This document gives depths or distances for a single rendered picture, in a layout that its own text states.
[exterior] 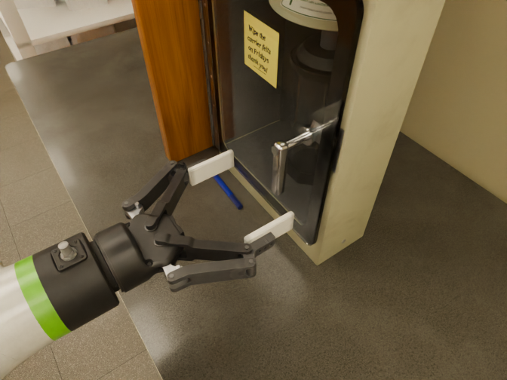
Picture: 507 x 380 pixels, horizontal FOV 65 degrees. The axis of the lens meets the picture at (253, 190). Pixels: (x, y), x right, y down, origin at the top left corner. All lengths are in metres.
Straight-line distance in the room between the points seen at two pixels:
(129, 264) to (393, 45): 0.36
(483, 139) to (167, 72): 0.63
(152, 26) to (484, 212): 0.69
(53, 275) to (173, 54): 0.44
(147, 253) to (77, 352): 1.32
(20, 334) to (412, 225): 0.64
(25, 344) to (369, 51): 0.44
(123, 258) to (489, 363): 0.53
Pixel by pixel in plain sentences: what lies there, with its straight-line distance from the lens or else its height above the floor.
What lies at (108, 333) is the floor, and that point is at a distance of 1.75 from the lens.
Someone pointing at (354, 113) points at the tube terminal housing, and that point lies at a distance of 0.46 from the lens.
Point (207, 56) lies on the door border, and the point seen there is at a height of 1.19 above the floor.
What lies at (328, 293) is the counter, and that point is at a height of 0.94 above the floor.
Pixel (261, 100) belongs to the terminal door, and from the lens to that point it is 0.58.
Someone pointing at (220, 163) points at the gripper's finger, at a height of 1.15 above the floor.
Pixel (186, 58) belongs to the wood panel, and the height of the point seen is 1.17.
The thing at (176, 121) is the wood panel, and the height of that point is 1.04.
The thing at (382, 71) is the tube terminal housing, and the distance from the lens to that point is 0.46.
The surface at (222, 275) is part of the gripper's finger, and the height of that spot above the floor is 1.14.
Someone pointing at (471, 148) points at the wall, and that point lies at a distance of 0.94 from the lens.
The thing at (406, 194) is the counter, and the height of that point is 0.94.
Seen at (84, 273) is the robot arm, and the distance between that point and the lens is 0.44.
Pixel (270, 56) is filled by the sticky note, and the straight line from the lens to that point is 0.53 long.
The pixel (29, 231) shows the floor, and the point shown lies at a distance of 2.18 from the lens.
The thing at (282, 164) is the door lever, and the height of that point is 1.18.
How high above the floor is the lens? 1.53
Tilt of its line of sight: 48 degrees down
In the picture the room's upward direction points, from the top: straight up
